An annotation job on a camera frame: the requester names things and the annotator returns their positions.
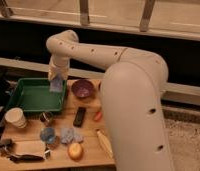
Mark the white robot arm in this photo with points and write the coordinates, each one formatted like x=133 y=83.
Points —
x=130 y=95

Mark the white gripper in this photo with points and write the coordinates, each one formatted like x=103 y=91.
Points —
x=58 y=67

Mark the black rectangular block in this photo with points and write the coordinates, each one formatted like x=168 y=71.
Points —
x=79 y=117

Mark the purple bowl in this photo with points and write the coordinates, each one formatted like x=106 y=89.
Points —
x=82 y=88

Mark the yellow round fruit toy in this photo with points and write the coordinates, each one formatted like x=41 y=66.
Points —
x=75 y=151

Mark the dark tool at edge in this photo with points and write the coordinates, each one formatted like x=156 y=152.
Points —
x=5 y=147

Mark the blue glass cup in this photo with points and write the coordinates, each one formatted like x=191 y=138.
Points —
x=47 y=135

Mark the crumpled blue cloth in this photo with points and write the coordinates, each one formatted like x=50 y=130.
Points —
x=69 y=135

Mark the green plastic tray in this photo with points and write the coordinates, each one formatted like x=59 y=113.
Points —
x=33 y=95

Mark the red bowl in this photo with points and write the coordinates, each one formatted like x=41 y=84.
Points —
x=99 y=86

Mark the blue sponge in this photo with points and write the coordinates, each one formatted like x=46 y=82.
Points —
x=56 y=84

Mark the white paper cup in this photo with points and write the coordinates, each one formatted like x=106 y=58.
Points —
x=15 y=116

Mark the brown paper bag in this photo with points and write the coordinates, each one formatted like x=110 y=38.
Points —
x=29 y=147

